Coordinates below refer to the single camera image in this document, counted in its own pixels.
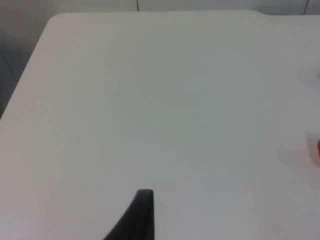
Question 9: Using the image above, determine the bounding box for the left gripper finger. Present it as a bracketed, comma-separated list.
[102, 189, 156, 240]

